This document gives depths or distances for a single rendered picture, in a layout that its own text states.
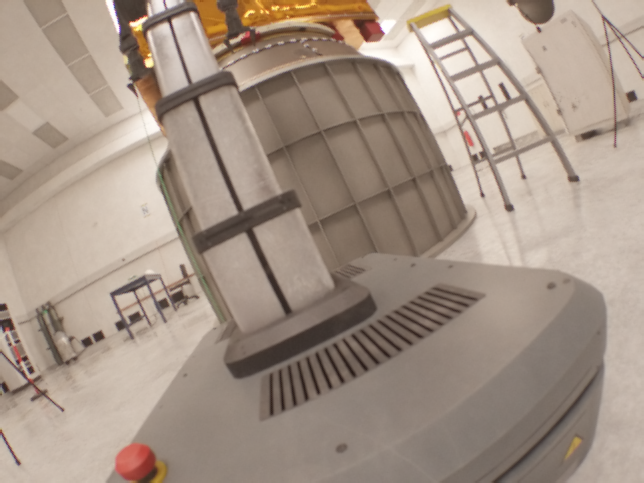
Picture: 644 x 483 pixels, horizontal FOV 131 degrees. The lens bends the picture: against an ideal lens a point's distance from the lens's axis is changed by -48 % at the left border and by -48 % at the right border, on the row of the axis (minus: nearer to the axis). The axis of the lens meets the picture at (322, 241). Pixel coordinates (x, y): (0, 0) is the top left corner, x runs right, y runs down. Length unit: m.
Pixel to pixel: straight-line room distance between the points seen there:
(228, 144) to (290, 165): 0.96
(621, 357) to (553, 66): 3.85
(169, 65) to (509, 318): 0.53
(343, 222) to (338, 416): 1.14
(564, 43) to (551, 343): 4.02
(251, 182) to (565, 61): 4.01
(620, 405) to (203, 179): 0.66
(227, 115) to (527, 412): 0.44
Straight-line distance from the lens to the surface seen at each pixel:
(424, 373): 0.22
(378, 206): 1.36
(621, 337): 0.61
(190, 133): 0.40
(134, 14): 0.74
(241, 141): 0.38
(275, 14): 2.24
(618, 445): 0.46
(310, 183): 1.31
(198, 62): 0.48
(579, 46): 4.10
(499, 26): 9.00
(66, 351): 7.41
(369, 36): 2.52
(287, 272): 0.35
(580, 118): 4.14
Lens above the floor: 0.39
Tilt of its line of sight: 4 degrees down
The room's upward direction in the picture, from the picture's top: 25 degrees counter-clockwise
